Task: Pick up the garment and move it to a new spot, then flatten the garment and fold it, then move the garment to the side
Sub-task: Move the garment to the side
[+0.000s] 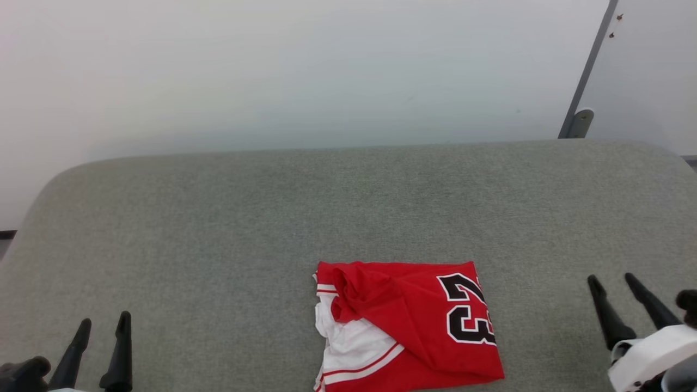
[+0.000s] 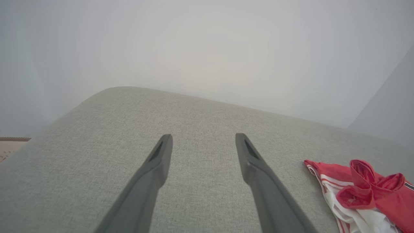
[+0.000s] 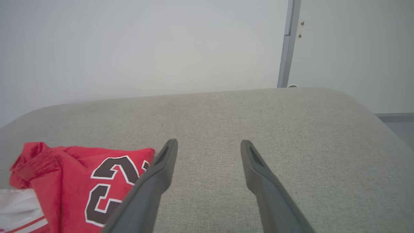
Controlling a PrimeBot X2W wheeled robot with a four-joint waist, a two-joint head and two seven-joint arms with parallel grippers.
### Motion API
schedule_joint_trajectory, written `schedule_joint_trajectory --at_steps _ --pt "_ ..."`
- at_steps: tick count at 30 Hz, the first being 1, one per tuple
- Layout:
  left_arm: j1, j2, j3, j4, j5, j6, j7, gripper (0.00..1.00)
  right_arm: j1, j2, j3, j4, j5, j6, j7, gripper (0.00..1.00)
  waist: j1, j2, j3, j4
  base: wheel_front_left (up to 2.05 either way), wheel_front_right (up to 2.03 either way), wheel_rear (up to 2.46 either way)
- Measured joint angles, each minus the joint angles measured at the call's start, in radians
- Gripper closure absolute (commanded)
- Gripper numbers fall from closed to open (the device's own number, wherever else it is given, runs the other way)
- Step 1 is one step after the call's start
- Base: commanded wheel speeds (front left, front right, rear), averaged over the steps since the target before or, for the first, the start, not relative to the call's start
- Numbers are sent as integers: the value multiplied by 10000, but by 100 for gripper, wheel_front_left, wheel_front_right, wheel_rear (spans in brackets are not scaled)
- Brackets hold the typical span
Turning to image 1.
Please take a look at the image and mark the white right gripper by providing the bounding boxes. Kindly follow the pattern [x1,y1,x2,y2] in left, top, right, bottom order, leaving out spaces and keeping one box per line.
[587,273,697,392]

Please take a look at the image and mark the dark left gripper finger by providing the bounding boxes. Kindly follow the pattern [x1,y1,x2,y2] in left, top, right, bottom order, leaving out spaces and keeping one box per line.
[99,311,133,392]
[48,318,92,390]

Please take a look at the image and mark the red white basketball jersey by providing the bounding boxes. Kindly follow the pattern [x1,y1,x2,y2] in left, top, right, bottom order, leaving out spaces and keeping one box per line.
[313,260,505,392]

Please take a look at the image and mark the grey fabric sofa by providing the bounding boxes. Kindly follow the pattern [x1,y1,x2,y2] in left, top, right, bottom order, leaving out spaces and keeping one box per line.
[0,140,697,392]

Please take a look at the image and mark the grey metal wall bracket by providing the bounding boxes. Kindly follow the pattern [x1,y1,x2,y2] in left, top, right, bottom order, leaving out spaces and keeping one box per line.
[558,0,620,139]

